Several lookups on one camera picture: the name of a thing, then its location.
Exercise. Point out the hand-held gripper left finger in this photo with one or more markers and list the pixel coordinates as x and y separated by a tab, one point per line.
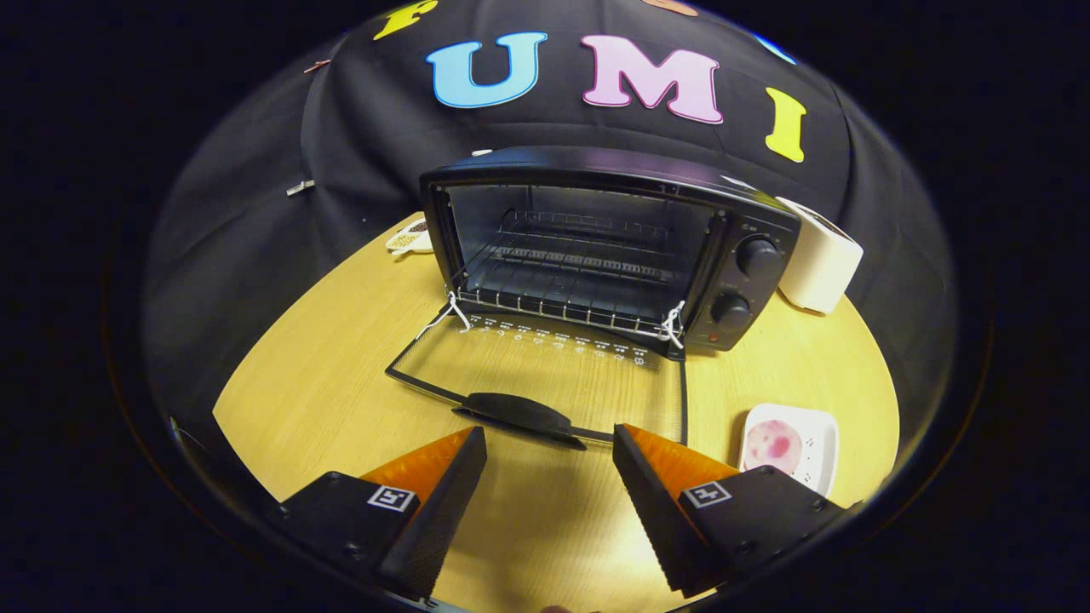
434	515

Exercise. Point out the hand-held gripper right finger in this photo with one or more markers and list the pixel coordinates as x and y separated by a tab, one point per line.
660	515

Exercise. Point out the round pink ham slice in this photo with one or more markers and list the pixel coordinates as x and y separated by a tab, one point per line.
773	446

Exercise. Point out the white square plate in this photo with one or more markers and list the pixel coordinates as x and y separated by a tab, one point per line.
819	443

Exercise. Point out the black toaster oven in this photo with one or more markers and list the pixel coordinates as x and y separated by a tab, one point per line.
596	163

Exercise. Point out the white pop-up toaster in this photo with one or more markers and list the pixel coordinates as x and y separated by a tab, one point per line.
817	264

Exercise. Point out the small white dish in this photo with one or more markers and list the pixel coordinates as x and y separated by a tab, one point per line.
410	240

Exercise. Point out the black backdrop cloth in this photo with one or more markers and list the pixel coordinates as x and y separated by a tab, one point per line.
255	213

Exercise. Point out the silver metal clip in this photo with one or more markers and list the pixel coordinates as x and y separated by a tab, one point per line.
300	187

